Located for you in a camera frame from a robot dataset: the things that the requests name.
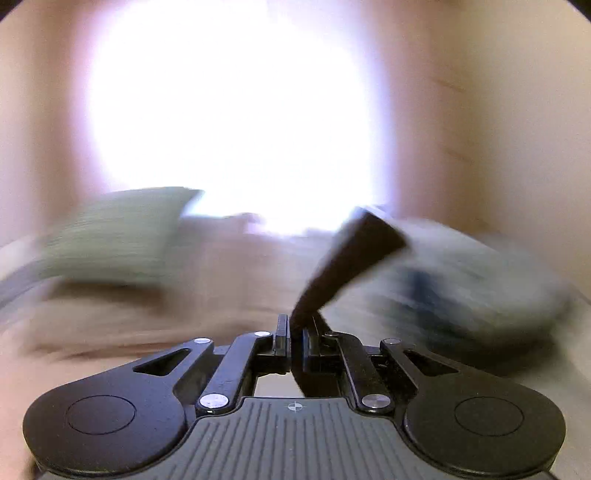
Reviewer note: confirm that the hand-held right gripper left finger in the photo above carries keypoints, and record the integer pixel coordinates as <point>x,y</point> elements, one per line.
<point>282,346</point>

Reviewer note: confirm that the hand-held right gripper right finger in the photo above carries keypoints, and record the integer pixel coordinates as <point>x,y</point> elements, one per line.
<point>311,350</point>

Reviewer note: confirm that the dark brown garment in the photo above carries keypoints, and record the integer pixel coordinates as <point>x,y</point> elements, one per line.
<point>351,258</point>

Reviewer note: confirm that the grey-blue clothes pile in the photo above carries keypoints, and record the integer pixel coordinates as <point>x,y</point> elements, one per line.
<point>461,286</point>

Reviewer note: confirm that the grey-green pillow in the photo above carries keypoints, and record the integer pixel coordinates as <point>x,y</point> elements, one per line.
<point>111,235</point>

